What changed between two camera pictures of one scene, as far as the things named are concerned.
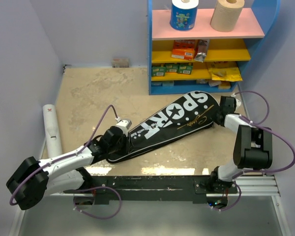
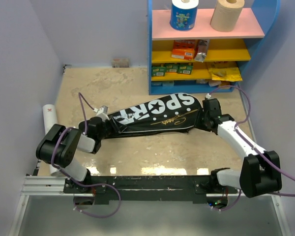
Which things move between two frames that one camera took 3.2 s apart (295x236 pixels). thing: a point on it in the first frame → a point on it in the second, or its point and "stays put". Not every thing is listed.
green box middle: [172, 67] stays put
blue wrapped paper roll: [183, 14] stays put
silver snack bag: [203, 45] stays put
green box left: [158, 72] stays put
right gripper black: [217, 121] → [205, 128]
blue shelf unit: [203, 59] stays put
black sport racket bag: [188, 114] → [174, 111]
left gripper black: [125, 147] → [115, 130]
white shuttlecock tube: [54, 146] stays put
